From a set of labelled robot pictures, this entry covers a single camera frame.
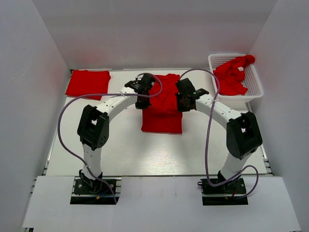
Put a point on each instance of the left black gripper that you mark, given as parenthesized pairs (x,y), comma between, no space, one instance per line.
(143,105)

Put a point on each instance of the red t shirt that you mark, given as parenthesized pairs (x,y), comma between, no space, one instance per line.
(231,75)
(163,116)
(84,82)

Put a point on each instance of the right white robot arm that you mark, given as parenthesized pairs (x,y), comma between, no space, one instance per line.
(243,136)

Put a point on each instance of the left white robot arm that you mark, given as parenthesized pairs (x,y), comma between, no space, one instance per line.
(93,128)

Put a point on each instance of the white plastic basket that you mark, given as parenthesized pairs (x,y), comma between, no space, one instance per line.
(251,82)

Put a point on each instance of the crumpled red t shirt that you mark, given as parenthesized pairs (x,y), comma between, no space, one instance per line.
(231,75)

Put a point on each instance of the folded red t shirt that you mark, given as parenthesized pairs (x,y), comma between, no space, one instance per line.
(84,82)

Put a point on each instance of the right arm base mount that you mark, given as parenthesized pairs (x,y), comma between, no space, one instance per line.
(227,194)

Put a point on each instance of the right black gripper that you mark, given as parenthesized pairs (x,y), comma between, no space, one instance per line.
(180,108)

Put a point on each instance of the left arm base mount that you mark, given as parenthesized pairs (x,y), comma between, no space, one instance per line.
(83,194)

